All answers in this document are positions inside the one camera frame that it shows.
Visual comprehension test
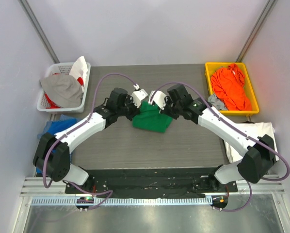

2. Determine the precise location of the white cloth in basket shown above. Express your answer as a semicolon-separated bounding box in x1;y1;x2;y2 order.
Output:
69;56;90;82

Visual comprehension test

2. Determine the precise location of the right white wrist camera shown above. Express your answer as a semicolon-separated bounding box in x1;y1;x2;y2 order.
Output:
148;91;167;110

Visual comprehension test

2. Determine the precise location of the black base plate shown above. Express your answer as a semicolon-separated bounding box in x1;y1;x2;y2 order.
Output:
64;165;239;199

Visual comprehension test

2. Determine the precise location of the aluminium corner rail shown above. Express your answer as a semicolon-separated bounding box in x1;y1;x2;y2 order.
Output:
18;0;60;63
236;0;278;62

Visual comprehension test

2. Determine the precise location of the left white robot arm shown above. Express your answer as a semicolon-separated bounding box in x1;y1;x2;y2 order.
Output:
32;88;147;194

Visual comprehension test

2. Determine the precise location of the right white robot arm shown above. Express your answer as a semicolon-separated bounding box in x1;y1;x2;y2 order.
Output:
150;83;276;192

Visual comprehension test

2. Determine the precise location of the yellow plastic bin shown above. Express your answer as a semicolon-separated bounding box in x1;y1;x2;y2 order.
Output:
205;62;259;117

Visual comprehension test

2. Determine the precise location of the slotted cable duct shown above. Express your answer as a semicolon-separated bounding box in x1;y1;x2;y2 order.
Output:
31;196;212;206

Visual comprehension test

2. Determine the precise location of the beige grey shirt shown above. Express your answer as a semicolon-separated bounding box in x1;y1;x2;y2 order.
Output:
40;74;84;108

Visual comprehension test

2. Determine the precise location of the white perforated basket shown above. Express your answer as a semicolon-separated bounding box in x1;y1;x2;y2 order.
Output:
36;62;91;114

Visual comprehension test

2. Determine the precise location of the right aluminium corner rail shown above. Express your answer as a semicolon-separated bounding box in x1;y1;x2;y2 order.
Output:
236;0;278;62

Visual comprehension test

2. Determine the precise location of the blue checked shirt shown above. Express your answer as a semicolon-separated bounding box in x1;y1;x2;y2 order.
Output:
34;114;78;177

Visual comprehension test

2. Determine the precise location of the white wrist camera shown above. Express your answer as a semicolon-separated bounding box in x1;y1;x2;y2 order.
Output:
148;91;167;110
131;84;148;108

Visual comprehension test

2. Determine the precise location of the green t-shirt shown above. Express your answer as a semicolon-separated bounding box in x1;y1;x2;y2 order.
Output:
132;101;173;133

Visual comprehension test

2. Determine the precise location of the grey cloth in bin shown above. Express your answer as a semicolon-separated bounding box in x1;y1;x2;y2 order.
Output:
208;94;228;111

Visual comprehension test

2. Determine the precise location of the left aluminium corner rail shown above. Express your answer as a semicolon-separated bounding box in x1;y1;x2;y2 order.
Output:
18;0;60;63

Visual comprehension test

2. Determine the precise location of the white folded shirt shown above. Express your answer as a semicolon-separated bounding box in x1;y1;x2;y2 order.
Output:
224;122;277;163

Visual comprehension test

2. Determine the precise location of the orange t-shirt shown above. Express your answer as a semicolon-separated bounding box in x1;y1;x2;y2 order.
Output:
210;63;252;111

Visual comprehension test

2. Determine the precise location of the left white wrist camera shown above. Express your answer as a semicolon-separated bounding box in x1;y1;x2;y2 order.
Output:
131;84;148;108

